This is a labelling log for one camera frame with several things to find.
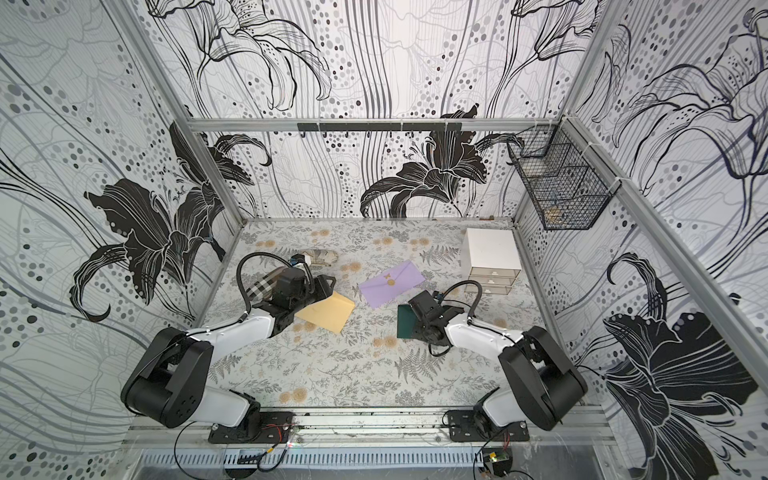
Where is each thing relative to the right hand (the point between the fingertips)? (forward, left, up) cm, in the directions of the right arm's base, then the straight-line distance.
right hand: (423, 328), depth 91 cm
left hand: (+10, +27, +10) cm, 31 cm away
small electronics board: (-33, -17, -1) cm, 37 cm away
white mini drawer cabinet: (+18, -21, +13) cm, 31 cm away
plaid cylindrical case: (+11, +52, +6) cm, 53 cm away
